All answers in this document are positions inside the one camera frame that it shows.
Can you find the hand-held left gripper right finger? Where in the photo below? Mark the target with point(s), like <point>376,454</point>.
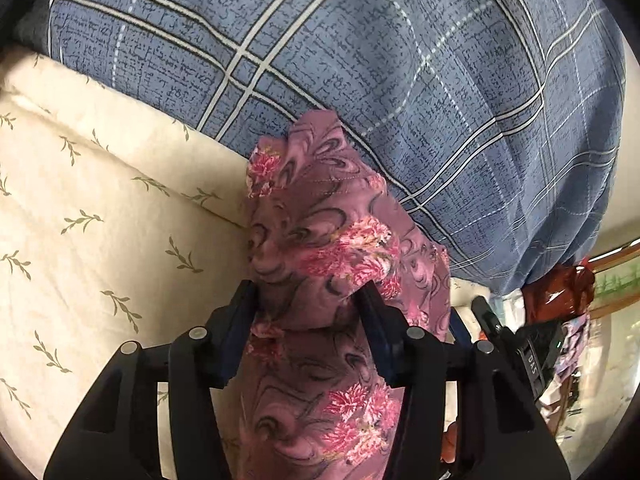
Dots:
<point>375,330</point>

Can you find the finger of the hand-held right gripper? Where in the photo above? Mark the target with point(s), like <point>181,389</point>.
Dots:
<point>487,320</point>
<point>461,332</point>

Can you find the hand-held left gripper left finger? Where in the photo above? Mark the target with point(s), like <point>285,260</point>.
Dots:
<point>240,330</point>

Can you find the pink floral garment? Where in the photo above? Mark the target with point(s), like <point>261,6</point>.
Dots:
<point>320,240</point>

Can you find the purple cloth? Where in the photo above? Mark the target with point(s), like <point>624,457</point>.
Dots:
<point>575,345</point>

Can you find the dark red bag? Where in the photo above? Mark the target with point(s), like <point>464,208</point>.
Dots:
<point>557,292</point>

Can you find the cream leaf print bed sheet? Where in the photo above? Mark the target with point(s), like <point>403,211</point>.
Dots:
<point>100,185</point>

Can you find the blue plaid blanket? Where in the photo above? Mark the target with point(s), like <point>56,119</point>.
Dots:
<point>350,60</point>

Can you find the wooden frame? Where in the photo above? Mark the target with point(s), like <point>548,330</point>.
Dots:
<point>615,255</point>

